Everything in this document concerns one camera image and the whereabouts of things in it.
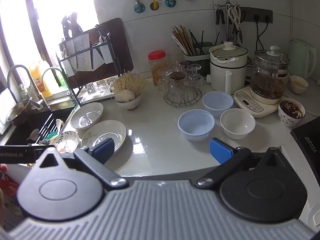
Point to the brown round lid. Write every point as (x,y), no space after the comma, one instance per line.
(177,75)

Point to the cream kettle heating base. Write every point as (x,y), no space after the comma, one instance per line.
(250,102)

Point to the white drip tray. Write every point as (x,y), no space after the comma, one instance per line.
(97,97)

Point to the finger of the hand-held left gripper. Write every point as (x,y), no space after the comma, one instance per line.
(33,155)

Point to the white leaf print plate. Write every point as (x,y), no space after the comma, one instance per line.
(105,130)
(86,115)

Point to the wall hook rack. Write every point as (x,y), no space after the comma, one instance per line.
(228,5)

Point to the small white teacup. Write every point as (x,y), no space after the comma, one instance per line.
(298,85)

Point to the pale blue plastic bowl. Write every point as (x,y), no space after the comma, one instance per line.
(196,125)

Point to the tall steel faucet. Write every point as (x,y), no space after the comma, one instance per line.
(18,65)

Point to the pile of clear glassware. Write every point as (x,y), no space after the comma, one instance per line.
(180,86)

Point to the white spoon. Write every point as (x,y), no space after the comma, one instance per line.
(58,123)

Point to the black induction cooktop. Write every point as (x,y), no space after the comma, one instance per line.
(308,137)

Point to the black power strip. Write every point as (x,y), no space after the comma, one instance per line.
(260,13)

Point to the steel pot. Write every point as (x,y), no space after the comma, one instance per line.
(18,111)

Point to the patterned cup with residue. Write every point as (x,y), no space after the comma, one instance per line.
(291,116)

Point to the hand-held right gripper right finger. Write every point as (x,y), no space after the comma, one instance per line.
(220,151)

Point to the glass tea kettle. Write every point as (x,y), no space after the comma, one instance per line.
(270,80)

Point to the green chopstick holder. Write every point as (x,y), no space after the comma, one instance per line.
(200,49)

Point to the yellow detergent bottle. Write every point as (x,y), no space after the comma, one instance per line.
(37,80)

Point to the black dish rack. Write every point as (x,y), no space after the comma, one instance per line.
(80,95)

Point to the dried noodle bundle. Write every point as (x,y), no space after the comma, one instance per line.
(130,82)

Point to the white ceramic bowl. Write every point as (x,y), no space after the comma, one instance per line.
(237,122)

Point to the green bottle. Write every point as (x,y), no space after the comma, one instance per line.
(58,80)

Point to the clear plastic bowl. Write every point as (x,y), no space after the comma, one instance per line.
(217,102)

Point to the white rack caddy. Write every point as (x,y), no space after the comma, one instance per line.
(105,52)
(67,60)

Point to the clear drinking glass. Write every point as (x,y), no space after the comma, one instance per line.
(89,88)
(101,86)
(111,83)

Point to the hanging kitchen utensils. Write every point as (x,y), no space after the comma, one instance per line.
(221,17)

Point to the white electric pot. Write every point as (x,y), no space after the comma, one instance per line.
(222,72)

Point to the bundle of chopsticks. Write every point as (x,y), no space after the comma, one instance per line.
(183,40)

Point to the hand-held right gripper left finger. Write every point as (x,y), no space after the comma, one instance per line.
(103,150)

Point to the dark cutting board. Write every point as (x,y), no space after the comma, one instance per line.
(122,50)

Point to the small steel faucet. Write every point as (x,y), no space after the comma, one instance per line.
(50,68)

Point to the kitchen scissors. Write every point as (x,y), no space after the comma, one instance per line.
(236,17)

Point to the floral patterned bowl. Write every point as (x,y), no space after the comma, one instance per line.
(66,140)

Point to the glass pot lid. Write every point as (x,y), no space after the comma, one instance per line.
(228,51)

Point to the pale green electric kettle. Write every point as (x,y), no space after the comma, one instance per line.
(300,57)

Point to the black sink drain rack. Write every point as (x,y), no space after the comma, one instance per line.
(46,127)

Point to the patterned blade cleaver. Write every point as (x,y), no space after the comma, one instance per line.
(81,52)

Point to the small white food bowl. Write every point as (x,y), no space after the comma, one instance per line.
(127,105)

